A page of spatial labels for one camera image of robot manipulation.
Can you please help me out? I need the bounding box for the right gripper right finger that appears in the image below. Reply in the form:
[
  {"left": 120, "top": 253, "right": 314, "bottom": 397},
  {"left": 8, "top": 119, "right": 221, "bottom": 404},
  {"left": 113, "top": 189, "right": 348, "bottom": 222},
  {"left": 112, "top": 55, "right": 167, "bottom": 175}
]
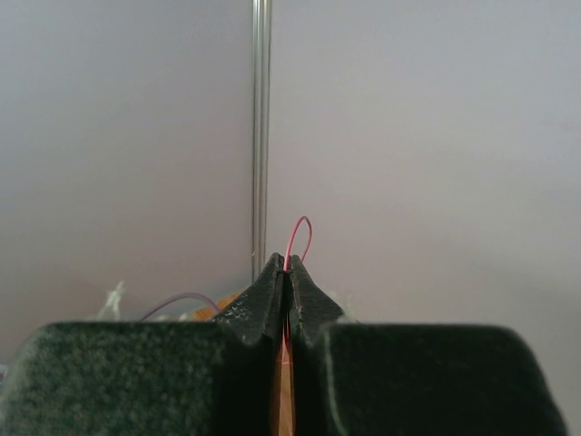
[{"left": 287, "top": 256, "right": 567, "bottom": 435}]

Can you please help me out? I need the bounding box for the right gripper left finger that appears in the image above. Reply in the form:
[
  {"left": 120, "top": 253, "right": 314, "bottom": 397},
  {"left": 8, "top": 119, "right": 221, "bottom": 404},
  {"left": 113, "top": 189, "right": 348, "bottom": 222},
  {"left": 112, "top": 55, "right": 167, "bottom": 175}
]
[{"left": 1, "top": 254, "right": 284, "bottom": 435}]

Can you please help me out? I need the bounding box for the coloured wire bundle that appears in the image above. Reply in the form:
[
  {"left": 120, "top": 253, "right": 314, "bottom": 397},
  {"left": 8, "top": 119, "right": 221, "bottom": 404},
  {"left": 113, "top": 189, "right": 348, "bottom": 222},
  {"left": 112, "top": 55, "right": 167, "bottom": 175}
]
[{"left": 281, "top": 215, "right": 314, "bottom": 367}]

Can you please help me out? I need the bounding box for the purple grey wire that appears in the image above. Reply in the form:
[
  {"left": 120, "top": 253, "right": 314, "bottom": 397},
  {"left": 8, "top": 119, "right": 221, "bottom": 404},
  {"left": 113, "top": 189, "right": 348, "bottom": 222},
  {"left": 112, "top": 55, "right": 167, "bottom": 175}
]
[{"left": 138, "top": 292, "right": 219, "bottom": 322}]

